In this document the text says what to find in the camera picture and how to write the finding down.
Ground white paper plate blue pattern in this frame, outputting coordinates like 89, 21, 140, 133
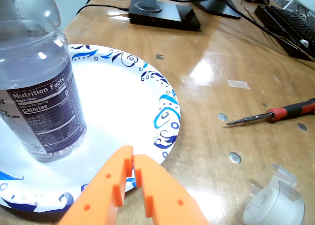
0, 44, 182, 214

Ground clear tape dispenser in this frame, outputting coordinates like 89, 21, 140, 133
242, 162, 306, 225

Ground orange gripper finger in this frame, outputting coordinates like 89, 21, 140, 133
58, 145, 134, 225
133, 154, 210, 225

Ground black computer keyboard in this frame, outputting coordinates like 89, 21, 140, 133
254, 4, 315, 62

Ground black square monitor stand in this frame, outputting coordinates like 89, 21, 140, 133
128, 0, 201, 32

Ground clear tape strip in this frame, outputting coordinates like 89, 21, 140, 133
226, 79, 251, 90

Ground black cable with plug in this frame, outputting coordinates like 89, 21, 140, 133
76, 3, 130, 15

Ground red black screwdriver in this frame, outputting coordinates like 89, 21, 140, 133
225, 98, 315, 126

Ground black angled monitor stand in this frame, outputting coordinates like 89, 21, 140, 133
189, 0, 242, 20

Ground labelled water bottle printed cap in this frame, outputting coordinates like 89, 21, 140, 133
0, 0, 88, 163

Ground black desk cable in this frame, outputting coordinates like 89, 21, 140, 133
225, 0, 315, 63

